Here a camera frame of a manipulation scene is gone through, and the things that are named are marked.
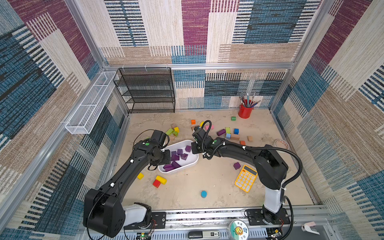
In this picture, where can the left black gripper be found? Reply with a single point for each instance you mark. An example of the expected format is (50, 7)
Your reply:
(167, 160)

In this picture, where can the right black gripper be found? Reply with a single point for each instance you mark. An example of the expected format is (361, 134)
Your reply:
(196, 146)

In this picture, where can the long purple brick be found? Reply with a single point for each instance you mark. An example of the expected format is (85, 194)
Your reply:
(168, 167)

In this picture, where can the purple cube cluster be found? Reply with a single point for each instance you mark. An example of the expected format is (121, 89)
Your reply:
(188, 149)

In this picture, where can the white plastic storage bin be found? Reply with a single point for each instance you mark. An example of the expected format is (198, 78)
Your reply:
(189, 162)

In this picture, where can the small purple cube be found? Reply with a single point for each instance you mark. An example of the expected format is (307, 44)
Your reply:
(184, 156)

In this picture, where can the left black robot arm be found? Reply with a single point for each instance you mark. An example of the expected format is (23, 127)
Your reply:
(103, 210)

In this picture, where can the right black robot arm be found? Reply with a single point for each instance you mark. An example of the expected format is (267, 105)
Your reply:
(270, 167)

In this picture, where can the yellow cylinder block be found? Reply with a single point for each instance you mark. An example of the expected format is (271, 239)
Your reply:
(161, 180)

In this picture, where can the yellow small cube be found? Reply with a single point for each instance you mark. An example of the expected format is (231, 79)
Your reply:
(140, 176)

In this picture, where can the red cube block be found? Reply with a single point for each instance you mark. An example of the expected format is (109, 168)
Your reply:
(157, 183)

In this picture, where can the lime green brick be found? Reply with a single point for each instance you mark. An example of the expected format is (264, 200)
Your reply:
(169, 132)

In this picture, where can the purple cube by calculator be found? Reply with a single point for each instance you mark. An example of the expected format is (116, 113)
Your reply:
(237, 166)

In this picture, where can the red pen cup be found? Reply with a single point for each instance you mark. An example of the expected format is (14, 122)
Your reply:
(244, 112)

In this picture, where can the blue round block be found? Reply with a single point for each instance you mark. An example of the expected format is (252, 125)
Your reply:
(204, 194)

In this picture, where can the yellow calculator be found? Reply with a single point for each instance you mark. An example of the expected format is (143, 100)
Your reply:
(246, 178)

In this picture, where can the roll of tape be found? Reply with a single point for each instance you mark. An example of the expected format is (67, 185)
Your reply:
(279, 143)

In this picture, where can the round green sticker badge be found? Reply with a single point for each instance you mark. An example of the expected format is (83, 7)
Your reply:
(237, 230)

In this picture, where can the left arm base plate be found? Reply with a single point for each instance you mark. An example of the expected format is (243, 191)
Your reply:
(157, 221)

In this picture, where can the black wire shelf rack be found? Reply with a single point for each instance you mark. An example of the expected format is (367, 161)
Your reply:
(147, 90)

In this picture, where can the white mesh wall basket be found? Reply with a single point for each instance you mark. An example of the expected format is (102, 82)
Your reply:
(87, 113)

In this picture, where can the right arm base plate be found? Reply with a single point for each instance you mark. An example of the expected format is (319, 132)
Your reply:
(260, 217)

